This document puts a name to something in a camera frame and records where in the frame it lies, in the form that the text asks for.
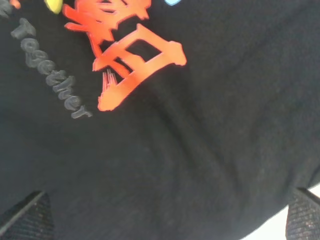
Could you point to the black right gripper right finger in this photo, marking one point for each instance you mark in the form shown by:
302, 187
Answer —
303, 218

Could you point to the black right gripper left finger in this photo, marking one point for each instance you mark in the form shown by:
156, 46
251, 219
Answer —
29, 219

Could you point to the black printed t-shirt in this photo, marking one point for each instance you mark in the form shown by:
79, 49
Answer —
159, 119

